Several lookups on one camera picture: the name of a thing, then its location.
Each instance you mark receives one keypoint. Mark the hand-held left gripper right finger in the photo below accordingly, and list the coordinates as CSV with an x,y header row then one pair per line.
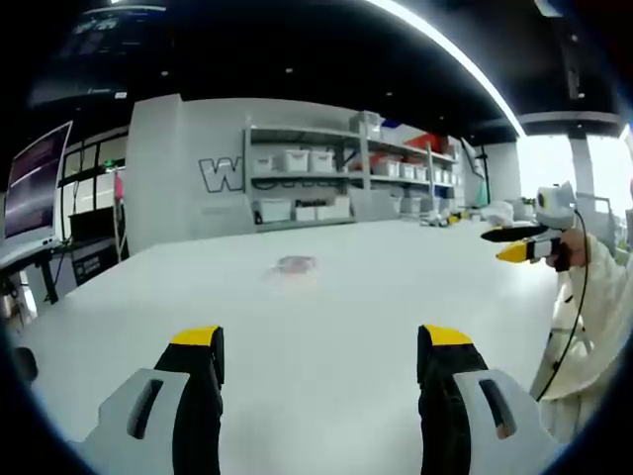
x,y
445,396

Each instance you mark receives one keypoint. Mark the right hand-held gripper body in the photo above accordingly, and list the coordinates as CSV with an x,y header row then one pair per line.
x,y
554,210

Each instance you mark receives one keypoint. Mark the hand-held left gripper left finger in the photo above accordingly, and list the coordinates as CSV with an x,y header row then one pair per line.
x,y
193,396

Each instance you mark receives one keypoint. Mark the clear resealable bag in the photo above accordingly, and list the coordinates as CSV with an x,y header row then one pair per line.
x,y
293,264

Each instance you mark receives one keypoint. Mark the person's right hand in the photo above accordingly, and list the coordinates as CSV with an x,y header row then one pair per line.
x,y
573,247

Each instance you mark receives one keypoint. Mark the black tripod stand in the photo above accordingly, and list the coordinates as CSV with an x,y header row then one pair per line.
x,y
482,173

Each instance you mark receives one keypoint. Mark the row of white storage bins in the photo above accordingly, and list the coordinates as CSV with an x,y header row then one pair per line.
x,y
346,170

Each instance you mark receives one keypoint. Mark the grey metal shelf rack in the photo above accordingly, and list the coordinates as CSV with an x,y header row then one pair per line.
x,y
346,168

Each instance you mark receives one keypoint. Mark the ceiling light strip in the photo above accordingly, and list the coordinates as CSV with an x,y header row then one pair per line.
x,y
445,54

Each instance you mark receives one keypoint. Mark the pink hanging object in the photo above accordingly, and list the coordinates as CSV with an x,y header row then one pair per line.
x,y
118,190

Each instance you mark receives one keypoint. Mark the computer monitor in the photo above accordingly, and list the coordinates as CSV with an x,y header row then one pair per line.
x,y
34,188

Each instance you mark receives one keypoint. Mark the black desk frame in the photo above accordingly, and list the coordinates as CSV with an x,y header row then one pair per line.
x,y
44,277

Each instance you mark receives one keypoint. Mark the white partition wall panel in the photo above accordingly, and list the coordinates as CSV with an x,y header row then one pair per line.
x,y
188,173

